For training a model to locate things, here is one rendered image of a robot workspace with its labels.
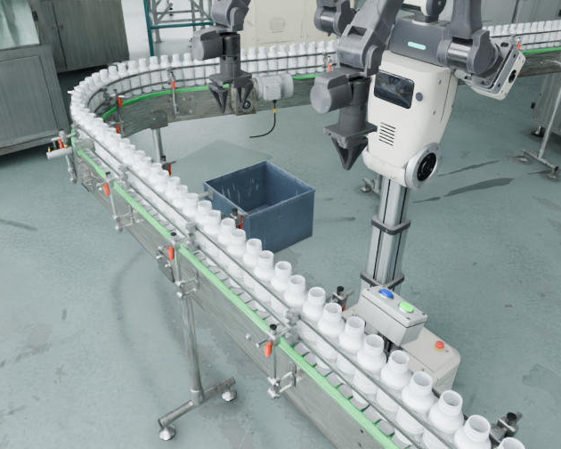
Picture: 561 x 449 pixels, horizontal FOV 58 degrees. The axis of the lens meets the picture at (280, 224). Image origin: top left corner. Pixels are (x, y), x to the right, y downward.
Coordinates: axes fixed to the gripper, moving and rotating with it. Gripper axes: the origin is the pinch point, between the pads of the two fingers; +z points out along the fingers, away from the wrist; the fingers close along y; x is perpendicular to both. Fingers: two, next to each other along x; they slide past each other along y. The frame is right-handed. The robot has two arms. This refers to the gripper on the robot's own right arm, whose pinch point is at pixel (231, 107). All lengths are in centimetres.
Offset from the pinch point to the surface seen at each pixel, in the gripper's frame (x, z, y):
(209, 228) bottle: 11.6, 27.4, 16.6
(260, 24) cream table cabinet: -301, 59, -241
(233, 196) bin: -39, 56, -26
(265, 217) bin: -9, 48, -19
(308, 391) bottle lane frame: 57, 48, 20
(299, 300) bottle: 49, 28, 16
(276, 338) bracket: 52, 32, 25
